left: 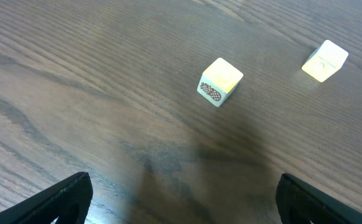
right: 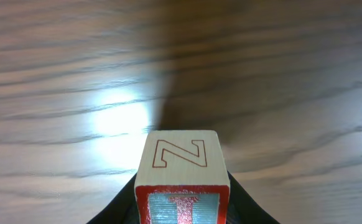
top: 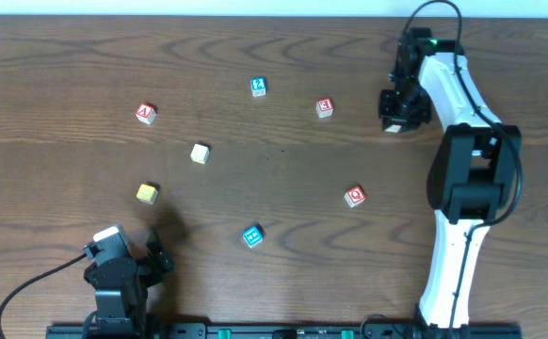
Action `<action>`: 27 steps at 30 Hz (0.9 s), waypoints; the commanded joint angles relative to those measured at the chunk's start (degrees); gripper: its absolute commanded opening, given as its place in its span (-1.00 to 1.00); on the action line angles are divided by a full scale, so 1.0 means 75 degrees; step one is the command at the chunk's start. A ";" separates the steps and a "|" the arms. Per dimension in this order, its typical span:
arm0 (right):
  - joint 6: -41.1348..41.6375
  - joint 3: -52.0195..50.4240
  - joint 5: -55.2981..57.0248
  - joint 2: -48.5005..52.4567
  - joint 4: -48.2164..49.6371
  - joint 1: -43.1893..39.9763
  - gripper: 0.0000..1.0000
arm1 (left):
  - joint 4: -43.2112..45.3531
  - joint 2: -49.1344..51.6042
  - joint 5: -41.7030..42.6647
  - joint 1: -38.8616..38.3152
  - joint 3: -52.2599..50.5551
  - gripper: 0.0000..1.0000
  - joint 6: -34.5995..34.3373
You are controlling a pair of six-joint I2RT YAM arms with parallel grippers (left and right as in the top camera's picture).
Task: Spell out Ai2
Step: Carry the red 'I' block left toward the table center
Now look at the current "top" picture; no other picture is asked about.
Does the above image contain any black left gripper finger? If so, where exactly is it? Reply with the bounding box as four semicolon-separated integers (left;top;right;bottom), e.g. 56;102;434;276
152;250;174;283
145;232;162;257

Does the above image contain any cream wooden block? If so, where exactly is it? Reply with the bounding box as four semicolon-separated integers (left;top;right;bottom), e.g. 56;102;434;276
190;143;210;164

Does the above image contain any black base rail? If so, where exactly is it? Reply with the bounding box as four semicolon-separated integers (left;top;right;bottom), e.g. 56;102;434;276
45;320;524;339

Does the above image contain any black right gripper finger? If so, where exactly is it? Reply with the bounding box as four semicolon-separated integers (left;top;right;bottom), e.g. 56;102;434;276
378;89;395;130
396;102;420;132

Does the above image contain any red letter A block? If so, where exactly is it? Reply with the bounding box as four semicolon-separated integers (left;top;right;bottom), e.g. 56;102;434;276
136;104;156;124

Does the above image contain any yellow pineapple block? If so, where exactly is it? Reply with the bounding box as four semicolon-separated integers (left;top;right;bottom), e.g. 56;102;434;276
137;183;159;204

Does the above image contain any red letter Q block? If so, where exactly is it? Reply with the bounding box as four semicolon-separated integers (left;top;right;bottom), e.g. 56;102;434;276
344;186;366;208

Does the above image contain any blue letter H block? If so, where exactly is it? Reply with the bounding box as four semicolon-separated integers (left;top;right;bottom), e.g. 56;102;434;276
242;225;264;248

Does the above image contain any red letter E block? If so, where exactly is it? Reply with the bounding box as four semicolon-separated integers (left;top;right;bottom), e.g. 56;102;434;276
315;97;334;119

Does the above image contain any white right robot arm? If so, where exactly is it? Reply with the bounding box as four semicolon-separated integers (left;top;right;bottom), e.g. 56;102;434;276
379;28;522;332

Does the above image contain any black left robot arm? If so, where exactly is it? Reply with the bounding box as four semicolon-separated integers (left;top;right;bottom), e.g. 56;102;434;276
84;228;174;338

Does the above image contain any red letter I block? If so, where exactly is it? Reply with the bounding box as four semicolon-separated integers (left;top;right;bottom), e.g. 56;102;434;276
385;124;402;133

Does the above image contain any blue number 2 block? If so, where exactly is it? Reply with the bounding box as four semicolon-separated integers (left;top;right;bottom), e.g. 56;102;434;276
250;77;266;97

